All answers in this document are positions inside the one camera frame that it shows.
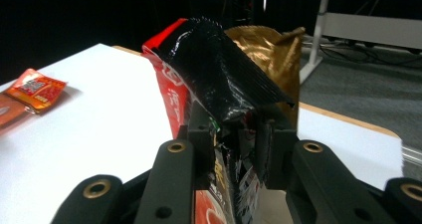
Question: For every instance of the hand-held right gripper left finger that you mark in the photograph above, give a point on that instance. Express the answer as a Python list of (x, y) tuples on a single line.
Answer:
[(202, 144)]

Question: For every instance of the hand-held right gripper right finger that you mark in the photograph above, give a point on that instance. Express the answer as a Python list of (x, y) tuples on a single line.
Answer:
[(277, 151)]

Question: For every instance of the red and black sauce packet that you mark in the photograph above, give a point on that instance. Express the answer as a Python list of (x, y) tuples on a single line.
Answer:
[(212, 74)]

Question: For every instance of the gold foil packet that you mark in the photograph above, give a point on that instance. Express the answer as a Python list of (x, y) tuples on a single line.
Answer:
[(275, 54)]

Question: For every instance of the red and orange sauce packet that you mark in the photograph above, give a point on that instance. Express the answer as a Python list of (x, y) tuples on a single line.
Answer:
[(36, 89)]

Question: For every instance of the white metal stand frame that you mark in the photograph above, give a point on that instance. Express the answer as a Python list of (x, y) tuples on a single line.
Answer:
[(365, 30)]

